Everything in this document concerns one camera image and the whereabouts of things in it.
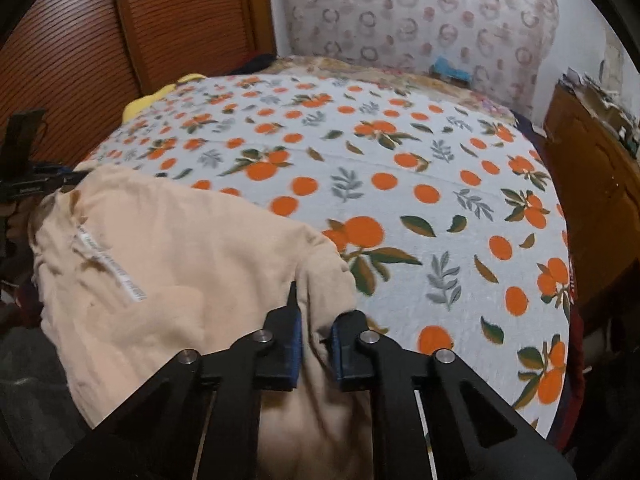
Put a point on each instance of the peach printed t-shirt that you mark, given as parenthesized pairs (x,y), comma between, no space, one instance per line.
(175,280)

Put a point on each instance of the blue item on box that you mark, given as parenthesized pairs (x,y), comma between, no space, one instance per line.
(450,71)

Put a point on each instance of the brown wooden cabinet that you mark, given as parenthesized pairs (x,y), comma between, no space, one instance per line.
(595,185)

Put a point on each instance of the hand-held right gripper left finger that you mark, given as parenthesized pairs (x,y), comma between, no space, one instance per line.
(295,355)

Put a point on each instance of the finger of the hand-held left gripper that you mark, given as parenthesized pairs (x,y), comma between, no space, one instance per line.
(70,179)

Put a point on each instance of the orange fruit print blanket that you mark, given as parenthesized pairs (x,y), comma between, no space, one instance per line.
(400,200)

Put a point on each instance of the yellow plush toy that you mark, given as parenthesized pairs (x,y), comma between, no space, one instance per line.
(155,97)

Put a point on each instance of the brown slatted wooden wardrobe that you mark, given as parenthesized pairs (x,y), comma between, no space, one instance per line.
(125,45)

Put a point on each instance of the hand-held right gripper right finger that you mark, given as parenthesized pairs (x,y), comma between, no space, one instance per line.
(337,355)

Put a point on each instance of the floral blanket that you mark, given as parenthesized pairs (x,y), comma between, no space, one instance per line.
(400,76)

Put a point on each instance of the dark blue bed sheet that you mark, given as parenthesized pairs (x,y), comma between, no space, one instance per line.
(530,132)

